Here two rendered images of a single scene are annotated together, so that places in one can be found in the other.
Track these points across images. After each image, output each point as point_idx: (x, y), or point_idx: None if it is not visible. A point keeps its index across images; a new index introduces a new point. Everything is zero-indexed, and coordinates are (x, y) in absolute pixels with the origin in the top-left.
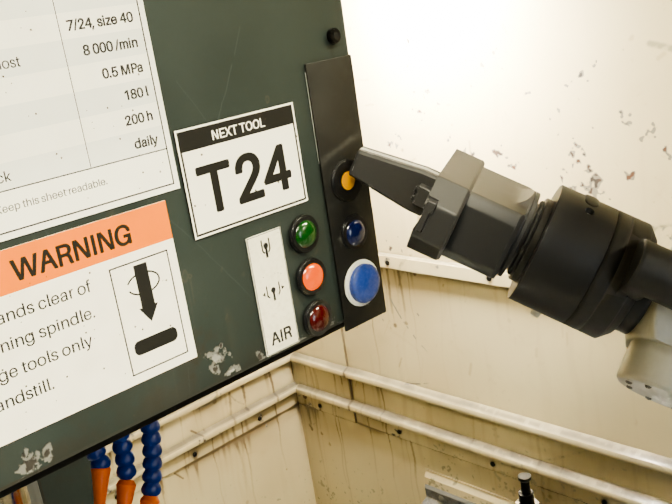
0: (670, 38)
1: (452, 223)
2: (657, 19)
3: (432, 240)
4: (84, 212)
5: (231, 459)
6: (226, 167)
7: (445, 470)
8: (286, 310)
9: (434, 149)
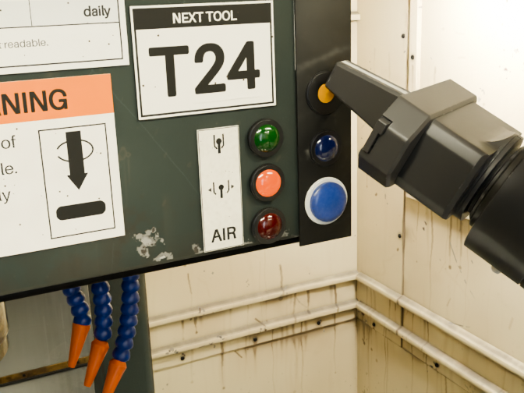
0: None
1: (401, 149)
2: None
3: (379, 164)
4: (19, 69)
5: (287, 352)
6: (185, 53)
7: None
8: (233, 210)
9: (513, 107)
